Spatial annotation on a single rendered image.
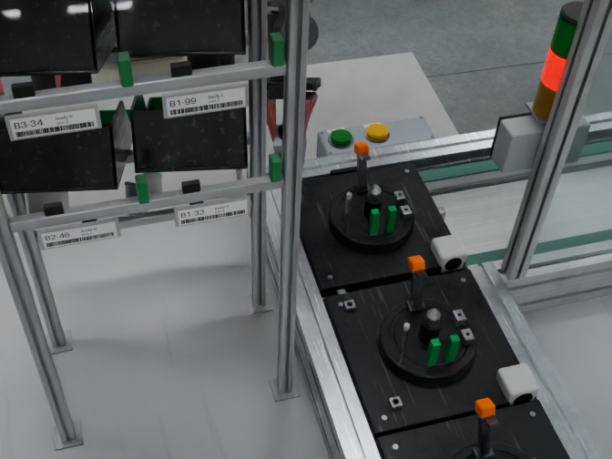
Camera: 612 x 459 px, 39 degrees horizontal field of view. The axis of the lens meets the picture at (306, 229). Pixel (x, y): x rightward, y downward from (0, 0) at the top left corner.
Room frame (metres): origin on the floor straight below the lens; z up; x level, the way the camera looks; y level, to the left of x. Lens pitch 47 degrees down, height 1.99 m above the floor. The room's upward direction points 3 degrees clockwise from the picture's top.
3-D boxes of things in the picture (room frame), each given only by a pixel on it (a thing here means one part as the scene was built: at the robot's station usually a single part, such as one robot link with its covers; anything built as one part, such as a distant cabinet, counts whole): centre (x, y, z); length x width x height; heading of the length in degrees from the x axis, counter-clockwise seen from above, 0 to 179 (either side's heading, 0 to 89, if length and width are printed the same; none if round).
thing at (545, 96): (0.93, -0.32, 1.28); 0.05 x 0.05 x 0.05
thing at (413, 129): (1.21, -0.12, 0.93); 0.21 x 0.07 x 0.06; 108
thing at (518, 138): (0.93, -0.32, 1.29); 0.12 x 0.05 x 0.25; 108
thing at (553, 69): (0.93, -0.32, 1.33); 0.05 x 0.05 x 0.05
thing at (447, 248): (0.92, -0.23, 0.97); 0.05 x 0.05 x 0.04; 18
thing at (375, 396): (0.74, -0.18, 1.01); 0.24 x 0.24 x 0.13; 18
